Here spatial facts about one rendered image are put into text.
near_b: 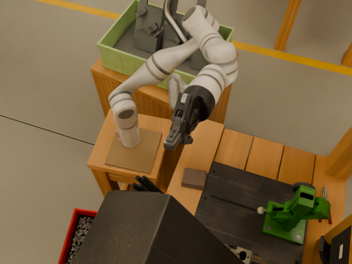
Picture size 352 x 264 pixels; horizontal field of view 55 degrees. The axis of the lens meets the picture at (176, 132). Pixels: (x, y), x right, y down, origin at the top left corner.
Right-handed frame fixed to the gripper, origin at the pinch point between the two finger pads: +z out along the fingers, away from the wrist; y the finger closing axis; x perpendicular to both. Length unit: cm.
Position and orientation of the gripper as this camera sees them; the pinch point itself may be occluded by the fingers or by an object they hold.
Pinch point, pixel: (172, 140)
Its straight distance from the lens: 63.7
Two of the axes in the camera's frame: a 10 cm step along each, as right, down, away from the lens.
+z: -4.0, 6.1, -6.8
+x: -9.1, -2.3, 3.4
